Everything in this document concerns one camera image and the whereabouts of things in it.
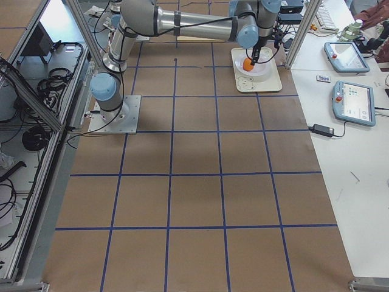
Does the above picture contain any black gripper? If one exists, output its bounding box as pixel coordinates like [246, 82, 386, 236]
[250, 36, 267, 65]

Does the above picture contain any white round plate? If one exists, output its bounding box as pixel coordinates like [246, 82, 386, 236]
[234, 54, 271, 82]

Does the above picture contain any orange fruit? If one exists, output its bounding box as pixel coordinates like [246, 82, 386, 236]
[242, 58, 254, 72]

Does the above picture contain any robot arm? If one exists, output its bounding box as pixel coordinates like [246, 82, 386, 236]
[90, 1, 281, 113]

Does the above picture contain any cream bear tray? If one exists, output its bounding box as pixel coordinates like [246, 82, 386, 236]
[231, 47, 282, 92]

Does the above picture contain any wooden cutting board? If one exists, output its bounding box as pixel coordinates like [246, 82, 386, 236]
[176, 36, 225, 43]

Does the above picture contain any white keyboard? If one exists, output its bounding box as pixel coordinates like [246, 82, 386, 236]
[315, 5, 339, 33]

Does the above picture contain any blue teach pendant far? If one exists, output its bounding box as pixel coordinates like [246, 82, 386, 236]
[323, 42, 370, 73]

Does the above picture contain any blue teach pendant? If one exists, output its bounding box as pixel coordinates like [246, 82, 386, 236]
[332, 81, 376, 127]
[323, 42, 370, 73]

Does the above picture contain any black power adapter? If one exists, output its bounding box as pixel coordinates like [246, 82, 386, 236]
[310, 123, 334, 137]

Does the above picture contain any blue teach pendant near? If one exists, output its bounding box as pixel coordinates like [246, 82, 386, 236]
[332, 81, 376, 127]

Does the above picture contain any aluminium frame post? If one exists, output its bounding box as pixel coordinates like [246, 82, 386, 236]
[284, 0, 322, 69]

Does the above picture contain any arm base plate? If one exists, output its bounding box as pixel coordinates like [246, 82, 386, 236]
[88, 95, 141, 134]

